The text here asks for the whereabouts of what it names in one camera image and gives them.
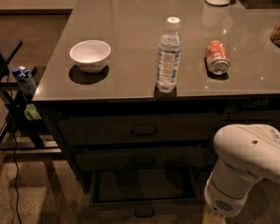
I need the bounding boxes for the dark drawer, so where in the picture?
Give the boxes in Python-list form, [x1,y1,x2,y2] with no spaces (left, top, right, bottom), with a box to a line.
[224,110,280,132]
[58,113,228,146]
[75,147,210,171]
[82,167,204,218]

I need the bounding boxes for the orange soda can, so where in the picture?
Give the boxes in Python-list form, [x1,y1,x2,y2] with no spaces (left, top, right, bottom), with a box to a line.
[204,40,230,76]

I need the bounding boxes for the white ceramic bowl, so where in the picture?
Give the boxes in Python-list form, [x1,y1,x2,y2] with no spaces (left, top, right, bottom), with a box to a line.
[69,40,111,74]

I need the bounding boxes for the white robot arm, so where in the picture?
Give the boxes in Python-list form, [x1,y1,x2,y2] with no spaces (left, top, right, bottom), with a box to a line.
[202,124,280,224]

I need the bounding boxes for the green crumpled bag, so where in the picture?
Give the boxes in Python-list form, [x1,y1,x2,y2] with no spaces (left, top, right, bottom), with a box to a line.
[24,104,41,120]

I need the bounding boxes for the clear plastic water bottle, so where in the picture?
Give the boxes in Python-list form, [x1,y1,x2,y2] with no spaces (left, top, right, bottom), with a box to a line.
[156,17,182,92]

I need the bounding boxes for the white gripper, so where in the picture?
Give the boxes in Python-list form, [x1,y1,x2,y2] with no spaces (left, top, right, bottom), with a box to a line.
[202,179,251,224]

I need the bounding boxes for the black floor cable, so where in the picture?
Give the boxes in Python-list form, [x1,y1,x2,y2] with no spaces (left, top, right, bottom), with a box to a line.
[5,65,22,224]

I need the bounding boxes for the black side stand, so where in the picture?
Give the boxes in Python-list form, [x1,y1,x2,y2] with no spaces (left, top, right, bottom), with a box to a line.
[0,38,60,154]

